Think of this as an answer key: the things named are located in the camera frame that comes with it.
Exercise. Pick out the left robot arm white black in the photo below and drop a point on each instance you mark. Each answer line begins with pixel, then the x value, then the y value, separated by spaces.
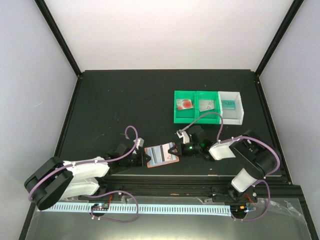
pixel 59 179

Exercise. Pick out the right circuit board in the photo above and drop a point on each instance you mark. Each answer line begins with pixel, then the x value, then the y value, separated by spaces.
pixel 239 209

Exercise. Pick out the teal card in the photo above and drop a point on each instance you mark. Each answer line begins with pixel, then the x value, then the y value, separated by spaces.
pixel 228 104

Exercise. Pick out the red circle card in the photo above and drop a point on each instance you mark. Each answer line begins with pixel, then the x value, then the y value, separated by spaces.
pixel 184 104

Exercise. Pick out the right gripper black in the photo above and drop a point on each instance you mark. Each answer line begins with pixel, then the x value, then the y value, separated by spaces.
pixel 180 149

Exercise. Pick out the magnetic stripe card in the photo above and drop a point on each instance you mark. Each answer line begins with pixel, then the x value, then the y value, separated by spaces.
pixel 158 155
pixel 206 105

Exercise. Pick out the left circuit board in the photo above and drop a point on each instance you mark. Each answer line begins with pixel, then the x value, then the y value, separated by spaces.
pixel 100 207

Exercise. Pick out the black aluminium rail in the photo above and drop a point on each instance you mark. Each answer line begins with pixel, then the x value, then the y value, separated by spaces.
pixel 187 186

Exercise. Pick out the green bin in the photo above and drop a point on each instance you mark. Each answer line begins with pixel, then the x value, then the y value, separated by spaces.
pixel 208 117
pixel 184 116

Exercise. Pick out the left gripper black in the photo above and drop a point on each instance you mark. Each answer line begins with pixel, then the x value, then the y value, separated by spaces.
pixel 140 160

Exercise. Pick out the circuit board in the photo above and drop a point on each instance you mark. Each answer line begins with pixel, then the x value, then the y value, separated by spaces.
pixel 239 209
pixel 100 207

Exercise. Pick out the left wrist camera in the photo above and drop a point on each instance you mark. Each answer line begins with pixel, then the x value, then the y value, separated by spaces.
pixel 138 145

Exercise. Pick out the white slotted cable duct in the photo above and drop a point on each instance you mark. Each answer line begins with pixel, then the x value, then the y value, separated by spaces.
pixel 155 209

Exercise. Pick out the black frame post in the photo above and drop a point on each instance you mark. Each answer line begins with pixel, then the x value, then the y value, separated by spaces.
pixel 48 17
pixel 283 27

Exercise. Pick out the right black frame post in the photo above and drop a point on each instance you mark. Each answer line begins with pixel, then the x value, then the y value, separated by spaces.
pixel 283 27

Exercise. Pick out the left black frame post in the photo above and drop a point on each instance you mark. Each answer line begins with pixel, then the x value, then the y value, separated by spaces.
pixel 48 17

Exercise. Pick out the brown leather card holder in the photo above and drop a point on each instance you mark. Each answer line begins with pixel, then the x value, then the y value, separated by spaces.
pixel 175 158

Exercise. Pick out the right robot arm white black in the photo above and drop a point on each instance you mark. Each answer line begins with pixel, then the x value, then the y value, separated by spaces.
pixel 258 160

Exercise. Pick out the middle green bin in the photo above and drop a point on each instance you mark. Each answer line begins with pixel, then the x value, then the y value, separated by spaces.
pixel 208 117

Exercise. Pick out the white bin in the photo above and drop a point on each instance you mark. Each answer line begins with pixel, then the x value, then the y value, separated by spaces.
pixel 232 117

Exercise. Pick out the left green bin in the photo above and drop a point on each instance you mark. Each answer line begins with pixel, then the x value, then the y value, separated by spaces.
pixel 184 116

